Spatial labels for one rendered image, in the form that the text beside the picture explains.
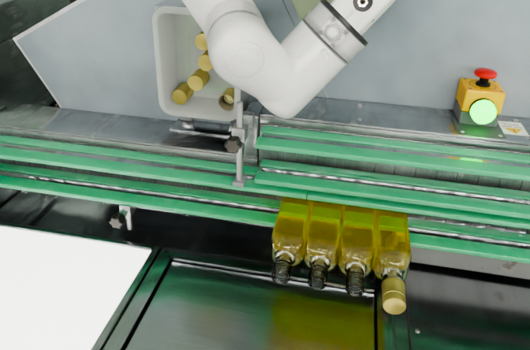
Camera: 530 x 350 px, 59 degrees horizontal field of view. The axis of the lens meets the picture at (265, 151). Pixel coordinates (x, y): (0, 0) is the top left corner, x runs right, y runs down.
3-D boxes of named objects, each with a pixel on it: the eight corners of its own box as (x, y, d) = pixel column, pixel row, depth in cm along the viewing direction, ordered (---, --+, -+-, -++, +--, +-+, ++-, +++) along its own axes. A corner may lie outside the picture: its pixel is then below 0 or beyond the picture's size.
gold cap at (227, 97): (218, 93, 98) (223, 86, 101) (218, 109, 99) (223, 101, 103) (234, 95, 97) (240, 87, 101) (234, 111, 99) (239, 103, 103)
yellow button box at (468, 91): (452, 109, 96) (457, 124, 90) (460, 73, 93) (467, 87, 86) (488, 112, 95) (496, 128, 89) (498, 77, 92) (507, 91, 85)
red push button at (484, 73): (472, 89, 88) (477, 72, 86) (468, 82, 91) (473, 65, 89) (495, 91, 87) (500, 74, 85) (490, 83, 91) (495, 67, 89)
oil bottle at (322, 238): (314, 202, 98) (301, 273, 79) (316, 179, 95) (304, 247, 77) (341, 205, 97) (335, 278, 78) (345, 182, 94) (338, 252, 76)
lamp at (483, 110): (466, 118, 89) (468, 125, 86) (472, 96, 87) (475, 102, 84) (491, 121, 88) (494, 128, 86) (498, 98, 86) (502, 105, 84)
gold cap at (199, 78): (193, 67, 101) (186, 74, 97) (209, 68, 100) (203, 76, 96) (194, 83, 102) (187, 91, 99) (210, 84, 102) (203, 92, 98)
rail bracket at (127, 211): (136, 206, 108) (109, 243, 97) (134, 181, 105) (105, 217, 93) (153, 209, 108) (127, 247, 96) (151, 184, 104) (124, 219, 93)
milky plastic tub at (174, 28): (173, 98, 107) (158, 114, 100) (166, -3, 96) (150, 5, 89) (248, 107, 104) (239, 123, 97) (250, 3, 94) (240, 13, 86)
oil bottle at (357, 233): (342, 206, 97) (336, 279, 78) (345, 183, 94) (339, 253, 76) (371, 210, 96) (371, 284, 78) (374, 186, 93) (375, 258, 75)
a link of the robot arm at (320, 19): (299, 17, 51) (317, -2, 50) (305, 20, 60) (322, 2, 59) (347, 66, 51) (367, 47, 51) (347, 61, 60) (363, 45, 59)
